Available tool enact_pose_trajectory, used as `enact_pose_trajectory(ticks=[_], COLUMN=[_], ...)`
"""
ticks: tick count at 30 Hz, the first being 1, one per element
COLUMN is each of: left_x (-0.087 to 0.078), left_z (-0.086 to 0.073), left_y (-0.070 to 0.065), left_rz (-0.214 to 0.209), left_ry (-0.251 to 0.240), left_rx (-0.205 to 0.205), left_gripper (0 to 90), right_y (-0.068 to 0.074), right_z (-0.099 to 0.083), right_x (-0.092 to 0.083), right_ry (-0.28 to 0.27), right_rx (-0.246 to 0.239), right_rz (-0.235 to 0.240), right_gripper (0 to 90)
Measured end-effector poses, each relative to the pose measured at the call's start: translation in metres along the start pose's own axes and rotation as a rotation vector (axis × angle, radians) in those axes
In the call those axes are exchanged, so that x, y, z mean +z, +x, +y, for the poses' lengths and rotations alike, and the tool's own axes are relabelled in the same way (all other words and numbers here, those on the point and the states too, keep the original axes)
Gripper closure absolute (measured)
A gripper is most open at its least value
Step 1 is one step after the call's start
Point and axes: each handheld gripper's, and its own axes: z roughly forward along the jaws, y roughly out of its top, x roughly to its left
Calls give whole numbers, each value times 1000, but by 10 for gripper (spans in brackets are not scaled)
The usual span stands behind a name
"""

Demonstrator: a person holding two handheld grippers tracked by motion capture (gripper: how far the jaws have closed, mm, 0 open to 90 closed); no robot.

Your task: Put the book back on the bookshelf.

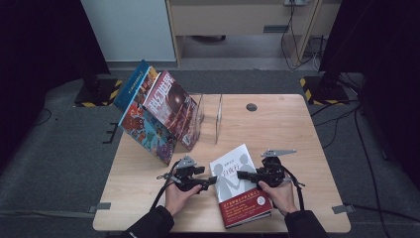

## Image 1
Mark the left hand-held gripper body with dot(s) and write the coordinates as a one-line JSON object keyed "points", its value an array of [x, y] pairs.
{"points": [[185, 178]]}

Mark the dark round object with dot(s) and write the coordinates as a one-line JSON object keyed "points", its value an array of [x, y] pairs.
{"points": [[208, 38]]}

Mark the black curtain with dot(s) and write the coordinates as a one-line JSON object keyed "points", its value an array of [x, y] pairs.
{"points": [[386, 66], [39, 49]]}

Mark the white panel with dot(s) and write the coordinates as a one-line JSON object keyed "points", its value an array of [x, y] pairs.
{"points": [[128, 29]]}

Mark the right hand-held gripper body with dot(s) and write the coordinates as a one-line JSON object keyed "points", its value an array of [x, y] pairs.
{"points": [[273, 173]]}

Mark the blue monster picture book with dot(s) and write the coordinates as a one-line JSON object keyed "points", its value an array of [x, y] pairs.
{"points": [[132, 84]]}

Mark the black round table grommet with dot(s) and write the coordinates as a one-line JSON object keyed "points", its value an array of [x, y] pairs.
{"points": [[251, 107]]}

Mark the white power strip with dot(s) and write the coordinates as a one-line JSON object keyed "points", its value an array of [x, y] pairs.
{"points": [[294, 2]]}

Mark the black yellow-striped stand base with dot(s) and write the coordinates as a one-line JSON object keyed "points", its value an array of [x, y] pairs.
{"points": [[99, 94], [325, 91]]}

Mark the person's right hand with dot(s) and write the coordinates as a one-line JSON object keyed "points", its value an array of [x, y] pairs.
{"points": [[284, 198]]}

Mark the red science magazine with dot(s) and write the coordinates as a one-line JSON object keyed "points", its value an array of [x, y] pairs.
{"points": [[171, 105]]}

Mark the white and red book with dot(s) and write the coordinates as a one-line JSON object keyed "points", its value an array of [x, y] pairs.
{"points": [[237, 195]]}

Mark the clear acrylic book rack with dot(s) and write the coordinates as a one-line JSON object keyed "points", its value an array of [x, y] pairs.
{"points": [[211, 115]]}

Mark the person's left hand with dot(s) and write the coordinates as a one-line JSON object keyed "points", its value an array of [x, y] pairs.
{"points": [[178, 200]]}

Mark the colourful animals picture book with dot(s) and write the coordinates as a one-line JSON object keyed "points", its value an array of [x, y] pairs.
{"points": [[145, 130]]}

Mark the light wooden desk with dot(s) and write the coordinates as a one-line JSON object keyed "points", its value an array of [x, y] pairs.
{"points": [[231, 18]]}

